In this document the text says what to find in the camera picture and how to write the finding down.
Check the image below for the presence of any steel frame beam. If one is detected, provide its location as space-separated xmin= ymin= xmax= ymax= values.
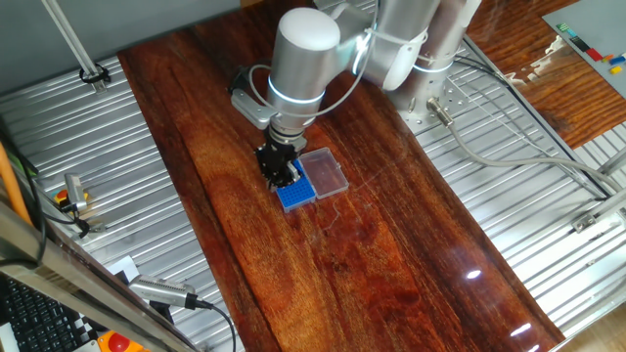
xmin=0 ymin=199 xmax=198 ymax=352

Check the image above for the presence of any slanted metal pole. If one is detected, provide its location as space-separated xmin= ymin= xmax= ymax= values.
xmin=41 ymin=0 xmax=108 ymax=95

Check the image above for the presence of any clear plastic box lid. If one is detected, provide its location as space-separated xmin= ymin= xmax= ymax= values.
xmin=297 ymin=147 xmax=350 ymax=200

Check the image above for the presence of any thick gray robot cable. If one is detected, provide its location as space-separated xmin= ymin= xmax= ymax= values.
xmin=426 ymin=97 xmax=625 ymax=195

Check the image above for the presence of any white paper sheet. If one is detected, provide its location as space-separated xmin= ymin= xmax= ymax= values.
xmin=108 ymin=254 xmax=141 ymax=283

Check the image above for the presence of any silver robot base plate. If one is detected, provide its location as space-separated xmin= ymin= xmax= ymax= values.
xmin=385 ymin=62 xmax=471 ymax=136

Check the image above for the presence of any black camera cable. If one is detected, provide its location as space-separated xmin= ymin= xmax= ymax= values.
xmin=195 ymin=299 xmax=238 ymax=352

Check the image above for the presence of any long silver depth camera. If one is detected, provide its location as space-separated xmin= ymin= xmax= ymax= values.
xmin=127 ymin=274 xmax=200 ymax=310

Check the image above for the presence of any large glossy wooden board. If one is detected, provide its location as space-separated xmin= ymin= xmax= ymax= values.
xmin=116 ymin=0 xmax=566 ymax=352

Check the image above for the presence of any small silver camera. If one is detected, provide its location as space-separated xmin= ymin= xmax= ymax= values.
xmin=64 ymin=173 xmax=90 ymax=214

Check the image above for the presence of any black cable bundle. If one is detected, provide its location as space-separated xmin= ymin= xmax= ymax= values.
xmin=0 ymin=116 xmax=48 ymax=268

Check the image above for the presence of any long black cable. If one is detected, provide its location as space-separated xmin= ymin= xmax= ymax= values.
xmin=454 ymin=52 xmax=612 ymax=201

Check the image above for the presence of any red button orange box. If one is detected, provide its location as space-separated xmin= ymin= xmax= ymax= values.
xmin=96 ymin=330 xmax=149 ymax=352

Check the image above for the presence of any gray wrist camera mount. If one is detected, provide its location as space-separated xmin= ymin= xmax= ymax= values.
xmin=229 ymin=87 xmax=278 ymax=131

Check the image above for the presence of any checkerboard marker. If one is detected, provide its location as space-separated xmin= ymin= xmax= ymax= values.
xmin=72 ymin=315 xmax=100 ymax=344

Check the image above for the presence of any black pole clamp ring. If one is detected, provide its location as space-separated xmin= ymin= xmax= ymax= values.
xmin=78 ymin=62 xmax=112 ymax=85

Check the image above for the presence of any orange pole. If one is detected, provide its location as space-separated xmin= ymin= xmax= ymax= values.
xmin=0 ymin=141 xmax=33 ymax=227

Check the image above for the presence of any aluminium profile bar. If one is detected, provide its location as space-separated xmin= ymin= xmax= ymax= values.
xmin=570 ymin=188 xmax=626 ymax=234

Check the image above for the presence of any black keyboard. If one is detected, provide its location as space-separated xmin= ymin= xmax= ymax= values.
xmin=0 ymin=276 xmax=92 ymax=352

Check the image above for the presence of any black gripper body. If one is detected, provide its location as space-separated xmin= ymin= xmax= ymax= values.
xmin=253 ymin=142 xmax=300 ymax=178

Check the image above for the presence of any gray wrist camera cable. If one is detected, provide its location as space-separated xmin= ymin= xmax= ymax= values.
xmin=247 ymin=26 xmax=379 ymax=119

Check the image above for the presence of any gray flat panel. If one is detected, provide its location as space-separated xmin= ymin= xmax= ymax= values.
xmin=541 ymin=0 xmax=626 ymax=99

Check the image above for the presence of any small glossy wooden board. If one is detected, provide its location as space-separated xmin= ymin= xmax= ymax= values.
xmin=464 ymin=0 xmax=626 ymax=151

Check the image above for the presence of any blue pipette tip holder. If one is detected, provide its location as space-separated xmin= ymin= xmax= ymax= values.
xmin=275 ymin=158 xmax=318 ymax=214

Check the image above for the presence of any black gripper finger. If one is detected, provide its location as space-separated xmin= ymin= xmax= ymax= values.
xmin=265 ymin=170 xmax=288 ymax=192
xmin=285 ymin=160 xmax=305 ymax=187

